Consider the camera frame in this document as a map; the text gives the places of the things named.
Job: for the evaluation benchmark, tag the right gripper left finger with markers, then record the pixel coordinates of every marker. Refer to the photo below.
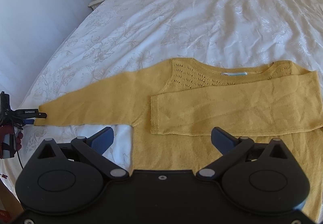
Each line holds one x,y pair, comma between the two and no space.
90,151

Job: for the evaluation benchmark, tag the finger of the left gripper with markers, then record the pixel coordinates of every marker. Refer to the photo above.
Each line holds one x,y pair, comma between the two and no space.
31,113
28,121

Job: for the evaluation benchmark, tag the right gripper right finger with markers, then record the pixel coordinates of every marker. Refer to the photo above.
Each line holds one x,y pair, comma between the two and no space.
232,149

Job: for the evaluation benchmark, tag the yellow knit sweater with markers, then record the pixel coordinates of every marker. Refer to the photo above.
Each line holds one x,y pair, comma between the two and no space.
173,106

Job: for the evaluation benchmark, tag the left hand red glove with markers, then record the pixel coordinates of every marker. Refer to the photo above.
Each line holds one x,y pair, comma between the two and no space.
10,141

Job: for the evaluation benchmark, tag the white bedside table left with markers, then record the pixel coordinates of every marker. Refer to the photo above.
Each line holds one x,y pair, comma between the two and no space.
95,3

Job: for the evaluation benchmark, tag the white floral bedspread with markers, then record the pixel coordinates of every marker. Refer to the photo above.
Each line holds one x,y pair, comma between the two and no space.
130,35

